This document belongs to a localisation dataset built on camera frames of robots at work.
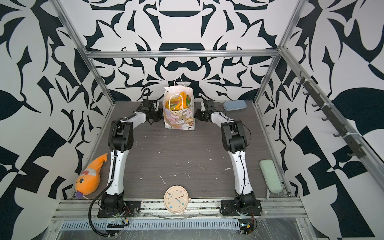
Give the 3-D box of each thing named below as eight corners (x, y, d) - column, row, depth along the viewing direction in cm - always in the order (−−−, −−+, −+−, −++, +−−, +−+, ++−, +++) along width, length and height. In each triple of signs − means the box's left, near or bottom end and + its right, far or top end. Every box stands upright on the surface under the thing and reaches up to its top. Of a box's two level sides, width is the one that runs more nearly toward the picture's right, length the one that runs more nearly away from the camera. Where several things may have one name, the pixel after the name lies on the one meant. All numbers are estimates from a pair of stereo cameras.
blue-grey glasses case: (225, 111, 116) (226, 109, 114) (222, 104, 120) (222, 102, 118) (247, 107, 118) (248, 105, 116) (243, 101, 123) (243, 98, 121)
